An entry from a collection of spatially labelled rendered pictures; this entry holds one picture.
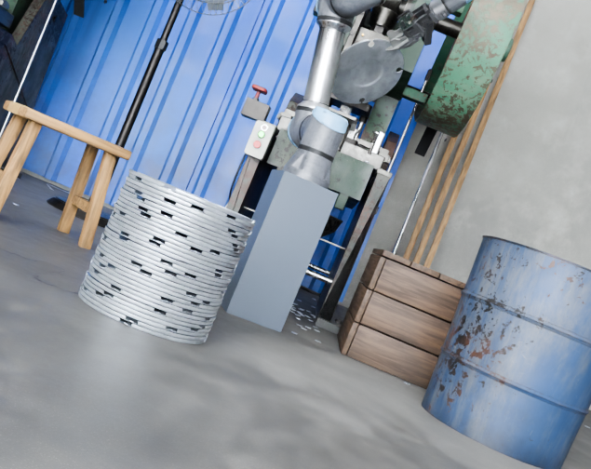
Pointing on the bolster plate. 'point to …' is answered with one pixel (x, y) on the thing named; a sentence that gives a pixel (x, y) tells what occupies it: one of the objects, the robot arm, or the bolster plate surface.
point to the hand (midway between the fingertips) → (389, 47)
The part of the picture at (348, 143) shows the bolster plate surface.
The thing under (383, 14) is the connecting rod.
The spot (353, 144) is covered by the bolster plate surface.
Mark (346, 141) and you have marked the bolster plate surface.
